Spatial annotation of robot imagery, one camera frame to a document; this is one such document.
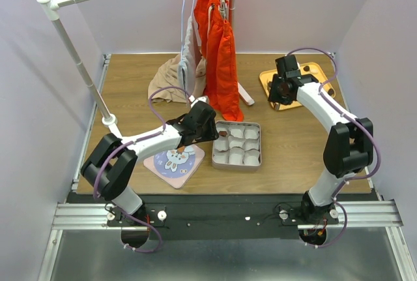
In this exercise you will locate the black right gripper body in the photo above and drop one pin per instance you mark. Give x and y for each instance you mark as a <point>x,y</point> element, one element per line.
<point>276,93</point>

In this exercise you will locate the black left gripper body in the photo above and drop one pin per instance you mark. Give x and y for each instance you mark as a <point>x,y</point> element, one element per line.
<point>206,133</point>

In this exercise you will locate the metal tongs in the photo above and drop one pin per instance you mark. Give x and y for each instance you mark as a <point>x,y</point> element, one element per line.
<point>277,106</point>

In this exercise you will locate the pink chocolate tin box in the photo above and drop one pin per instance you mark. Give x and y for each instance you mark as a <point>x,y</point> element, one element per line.
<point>240,150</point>

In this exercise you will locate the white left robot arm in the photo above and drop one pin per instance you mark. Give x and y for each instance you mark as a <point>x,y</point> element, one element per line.
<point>109,167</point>

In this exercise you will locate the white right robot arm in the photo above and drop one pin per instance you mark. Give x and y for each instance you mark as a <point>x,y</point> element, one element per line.
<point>348,148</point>

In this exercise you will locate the pink tin lid with bunny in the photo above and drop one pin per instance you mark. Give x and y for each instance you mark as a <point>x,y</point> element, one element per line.
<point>175,167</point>

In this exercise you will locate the grey hanging towel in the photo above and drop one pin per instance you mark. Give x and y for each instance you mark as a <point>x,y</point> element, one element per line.
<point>187,65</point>

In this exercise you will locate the beige cloth pile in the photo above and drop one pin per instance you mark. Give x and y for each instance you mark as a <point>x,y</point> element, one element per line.
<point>167,76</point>

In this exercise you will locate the orange hanging garment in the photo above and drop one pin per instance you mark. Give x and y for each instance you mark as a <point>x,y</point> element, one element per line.
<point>218,48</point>

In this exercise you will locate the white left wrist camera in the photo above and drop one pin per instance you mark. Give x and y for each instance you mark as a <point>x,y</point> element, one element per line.
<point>204,99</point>

